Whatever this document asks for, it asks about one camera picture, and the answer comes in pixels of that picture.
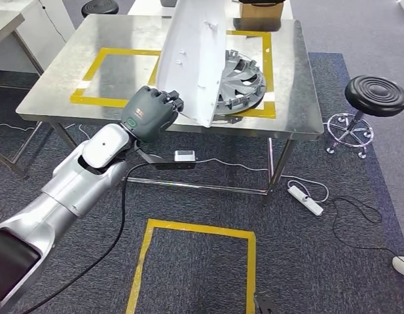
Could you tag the yellow tape rectangle outline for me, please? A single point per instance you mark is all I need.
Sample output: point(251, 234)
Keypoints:
point(97, 102)

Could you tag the white power strip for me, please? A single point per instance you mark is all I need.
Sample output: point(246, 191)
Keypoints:
point(305, 200)

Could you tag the silver wheel hubcap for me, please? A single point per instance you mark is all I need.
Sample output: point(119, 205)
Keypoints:
point(244, 86)

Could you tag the white table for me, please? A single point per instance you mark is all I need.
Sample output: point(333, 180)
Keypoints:
point(146, 8)

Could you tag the steel side table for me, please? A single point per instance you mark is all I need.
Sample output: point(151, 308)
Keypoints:
point(5, 21)

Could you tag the white cabinet panel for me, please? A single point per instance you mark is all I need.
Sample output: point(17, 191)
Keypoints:
point(51, 43)

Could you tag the white rounded object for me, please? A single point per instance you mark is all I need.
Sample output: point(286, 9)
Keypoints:
point(403, 266)

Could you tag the yellow floor tape square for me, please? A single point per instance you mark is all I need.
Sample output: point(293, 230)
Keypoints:
point(201, 227)

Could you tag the white plastic trim part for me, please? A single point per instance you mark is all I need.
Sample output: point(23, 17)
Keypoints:
point(191, 56)

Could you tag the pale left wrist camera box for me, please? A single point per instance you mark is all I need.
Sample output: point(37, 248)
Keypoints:
point(184, 156)

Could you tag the black robot right foot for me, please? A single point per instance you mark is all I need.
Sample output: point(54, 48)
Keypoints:
point(265, 305)

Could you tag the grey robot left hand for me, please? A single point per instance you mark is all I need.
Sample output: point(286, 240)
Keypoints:
point(149, 115)

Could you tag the steel workbench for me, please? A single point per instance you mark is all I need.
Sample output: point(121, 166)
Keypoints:
point(286, 86)

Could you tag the brown cardboard box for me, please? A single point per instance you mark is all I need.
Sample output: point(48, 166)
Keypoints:
point(260, 12)

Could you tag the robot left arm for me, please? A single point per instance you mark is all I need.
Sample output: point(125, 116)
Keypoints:
point(70, 190)

